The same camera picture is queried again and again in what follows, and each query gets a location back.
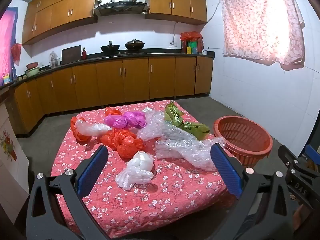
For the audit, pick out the red plastic basket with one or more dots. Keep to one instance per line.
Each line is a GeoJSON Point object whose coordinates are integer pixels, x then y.
{"type": "Point", "coordinates": [240, 135]}

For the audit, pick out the red bag on boxes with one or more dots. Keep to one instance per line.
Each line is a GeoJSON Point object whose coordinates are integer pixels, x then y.
{"type": "Point", "coordinates": [191, 36]}

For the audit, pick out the red hanging bag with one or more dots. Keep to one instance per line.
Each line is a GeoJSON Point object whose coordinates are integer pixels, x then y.
{"type": "Point", "coordinates": [16, 52]}

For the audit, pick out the steel range hood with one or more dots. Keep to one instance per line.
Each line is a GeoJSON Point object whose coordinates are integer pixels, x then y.
{"type": "Point", "coordinates": [120, 3]}

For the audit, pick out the red floral blanket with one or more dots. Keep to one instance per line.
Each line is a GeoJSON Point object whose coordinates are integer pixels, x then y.
{"type": "Point", "coordinates": [150, 200]}

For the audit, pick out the plastic bags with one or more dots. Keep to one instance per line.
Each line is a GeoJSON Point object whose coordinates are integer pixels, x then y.
{"type": "Point", "coordinates": [155, 125]}
{"type": "Point", "coordinates": [180, 150]}

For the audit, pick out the black kitchen countertop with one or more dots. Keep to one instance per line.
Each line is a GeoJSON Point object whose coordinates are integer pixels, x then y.
{"type": "Point", "coordinates": [140, 54]}

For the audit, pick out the red box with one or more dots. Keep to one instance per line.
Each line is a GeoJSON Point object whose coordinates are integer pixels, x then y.
{"type": "Point", "coordinates": [183, 46]}

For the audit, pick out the pink basin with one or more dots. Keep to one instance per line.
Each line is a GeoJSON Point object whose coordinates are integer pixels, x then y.
{"type": "Point", "coordinates": [32, 65]}

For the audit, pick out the green basin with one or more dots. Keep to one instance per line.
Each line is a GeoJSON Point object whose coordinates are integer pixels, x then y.
{"type": "Point", "coordinates": [32, 72]}

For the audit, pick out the red bottle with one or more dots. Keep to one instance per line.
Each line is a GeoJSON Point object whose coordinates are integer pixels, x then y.
{"type": "Point", "coordinates": [84, 54]}

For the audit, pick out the black wok with lid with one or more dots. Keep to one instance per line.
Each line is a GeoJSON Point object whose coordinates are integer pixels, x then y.
{"type": "Point", "coordinates": [134, 45]}

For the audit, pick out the large knotted orange plastic bag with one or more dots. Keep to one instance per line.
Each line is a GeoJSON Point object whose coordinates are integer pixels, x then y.
{"type": "Point", "coordinates": [125, 142]}

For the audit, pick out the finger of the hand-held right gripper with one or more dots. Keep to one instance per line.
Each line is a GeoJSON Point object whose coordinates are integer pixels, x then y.
{"type": "Point", "coordinates": [313, 156]}
{"type": "Point", "coordinates": [288, 156]}

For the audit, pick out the wooden base cabinets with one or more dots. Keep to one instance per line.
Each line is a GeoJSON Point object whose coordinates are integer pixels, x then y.
{"type": "Point", "coordinates": [112, 82]}

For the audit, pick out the clear plastic bag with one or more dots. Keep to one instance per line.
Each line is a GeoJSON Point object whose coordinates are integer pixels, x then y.
{"type": "Point", "coordinates": [93, 128]}

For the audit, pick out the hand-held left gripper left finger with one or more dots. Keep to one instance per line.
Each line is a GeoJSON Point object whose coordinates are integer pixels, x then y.
{"type": "Point", "coordinates": [92, 170]}

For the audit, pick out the magenta plastic bag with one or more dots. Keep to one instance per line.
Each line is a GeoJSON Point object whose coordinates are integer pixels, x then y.
{"type": "Point", "coordinates": [125, 120]}

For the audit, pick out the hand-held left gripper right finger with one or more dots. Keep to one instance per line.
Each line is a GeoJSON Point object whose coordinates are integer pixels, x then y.
{"type": "Point", "coordinates": [225, 170]}

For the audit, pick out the small orange plastic bag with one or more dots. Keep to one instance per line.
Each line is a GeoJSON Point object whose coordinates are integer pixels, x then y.
{"type": "Point", "coordinates": [111, 111]}

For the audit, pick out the white knotted plastic bag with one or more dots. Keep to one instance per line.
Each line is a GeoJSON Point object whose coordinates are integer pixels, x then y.
{"type": "Point", "coordinates": [140, 163]}

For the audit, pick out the pink window cloth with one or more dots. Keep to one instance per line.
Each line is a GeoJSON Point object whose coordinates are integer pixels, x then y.
{"type": "Point", "coordinates": [6, 45]}

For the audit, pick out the person's right forearm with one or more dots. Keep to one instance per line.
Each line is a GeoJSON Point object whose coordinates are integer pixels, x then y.
{"type": "Point", "coordinates": [301, 217]}

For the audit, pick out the green box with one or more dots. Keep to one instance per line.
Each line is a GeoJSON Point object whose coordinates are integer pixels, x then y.
{"type": "Point", "coordinates": [193, 46]}

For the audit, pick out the green plastic bag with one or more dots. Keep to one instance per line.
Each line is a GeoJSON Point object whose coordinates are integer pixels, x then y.
{"type": "Point", "coordinates": [195, 128]}

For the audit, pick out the pink floral curtain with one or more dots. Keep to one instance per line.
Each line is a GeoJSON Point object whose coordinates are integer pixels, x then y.
{"type": "Point", "coordinates": [260, 22]}

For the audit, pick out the wooden wall cabinets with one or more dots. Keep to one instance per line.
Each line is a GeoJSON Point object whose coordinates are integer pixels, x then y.
{"type": "Point", "coordinates": [75, 7]}

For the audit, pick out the dark cutting board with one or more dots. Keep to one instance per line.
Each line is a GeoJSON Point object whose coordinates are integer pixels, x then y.
{"type": "Point", "coordinates": [71, 55]}

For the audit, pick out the white flower picture board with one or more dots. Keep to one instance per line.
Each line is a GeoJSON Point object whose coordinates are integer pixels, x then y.
{"type": "Point", "coordinates": [11, 150]}

